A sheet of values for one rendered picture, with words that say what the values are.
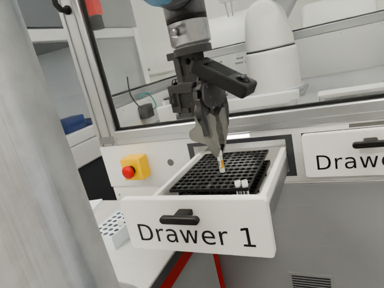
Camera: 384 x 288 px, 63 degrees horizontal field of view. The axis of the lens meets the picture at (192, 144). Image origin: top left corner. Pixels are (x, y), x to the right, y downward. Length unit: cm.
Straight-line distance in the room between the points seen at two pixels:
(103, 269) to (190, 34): 46
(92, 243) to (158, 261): 57
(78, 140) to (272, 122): 93
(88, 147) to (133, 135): 57
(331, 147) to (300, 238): 28
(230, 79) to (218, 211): 22
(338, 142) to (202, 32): 42
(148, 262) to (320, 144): 48
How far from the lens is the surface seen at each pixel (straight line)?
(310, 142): 81
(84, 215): 16
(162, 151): 96
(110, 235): 83
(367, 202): 89
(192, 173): 76
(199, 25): 58
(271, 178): 67
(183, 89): 59
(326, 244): 96
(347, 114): 81
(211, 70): 56
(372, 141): 77
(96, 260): 17
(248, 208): 53
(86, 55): 104
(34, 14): 149
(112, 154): 107
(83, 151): 151
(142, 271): 72
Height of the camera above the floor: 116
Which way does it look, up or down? 15 degrees down
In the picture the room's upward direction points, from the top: 13 degrees counter-clockwise
